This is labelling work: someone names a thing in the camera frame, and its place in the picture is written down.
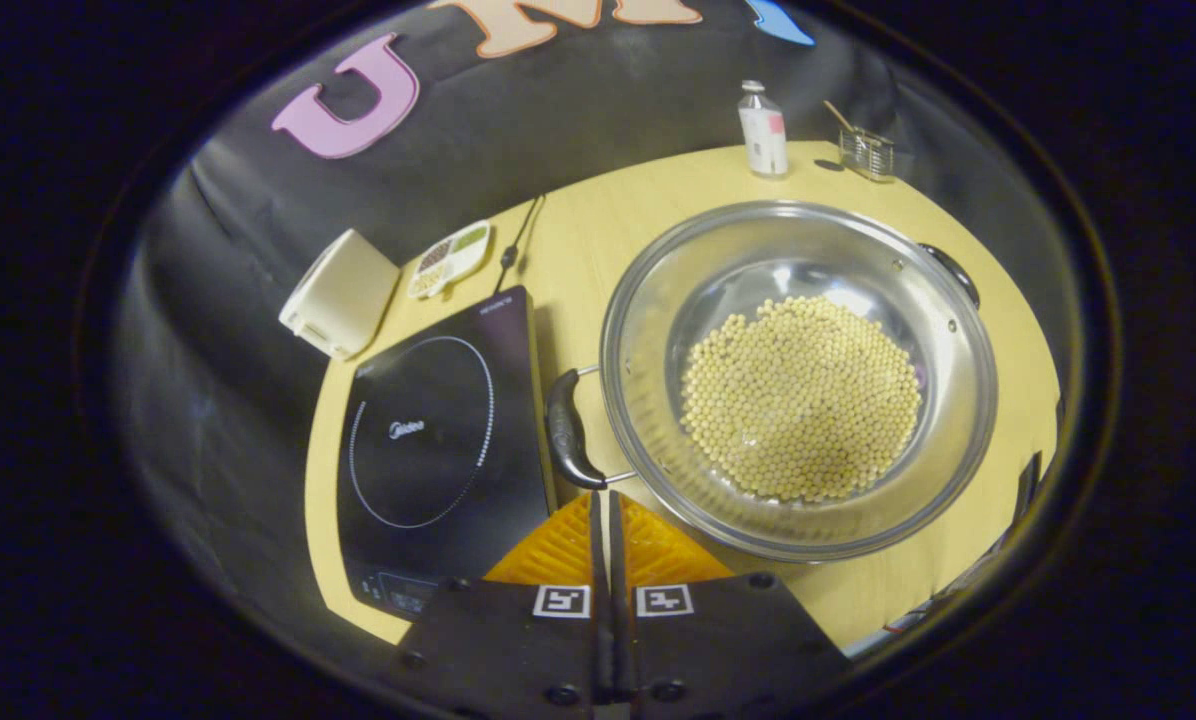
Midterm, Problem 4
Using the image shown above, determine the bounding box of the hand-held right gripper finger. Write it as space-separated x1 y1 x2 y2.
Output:
608 489 855 720
396 489 615 720

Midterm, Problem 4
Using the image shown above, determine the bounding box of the black induction cooktop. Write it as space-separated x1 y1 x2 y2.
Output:
335 284 560 624

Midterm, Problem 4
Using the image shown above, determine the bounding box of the steel pot with black handles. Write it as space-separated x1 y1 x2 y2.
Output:
545 199 1000 564

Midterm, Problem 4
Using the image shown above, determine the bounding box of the pile of soybeans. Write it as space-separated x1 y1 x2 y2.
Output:
679 294 925 505

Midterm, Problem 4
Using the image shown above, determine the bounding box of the white divided dish with grains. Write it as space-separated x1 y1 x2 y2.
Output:
406 219 494 302

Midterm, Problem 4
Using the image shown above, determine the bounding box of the white boxy appliance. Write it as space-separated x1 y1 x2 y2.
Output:
277 227 402 362

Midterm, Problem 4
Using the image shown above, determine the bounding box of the black backdrop cloth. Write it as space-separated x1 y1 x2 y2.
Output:
108 0 1084 641

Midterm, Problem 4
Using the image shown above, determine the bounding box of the white bottle with red label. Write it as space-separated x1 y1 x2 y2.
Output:
737 79 790 180

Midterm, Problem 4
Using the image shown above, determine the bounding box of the black power cable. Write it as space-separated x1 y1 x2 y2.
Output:
492 194 548 297

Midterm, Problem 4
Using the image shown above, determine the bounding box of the wire holder with wooden stick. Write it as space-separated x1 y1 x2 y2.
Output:
822 99 898 184

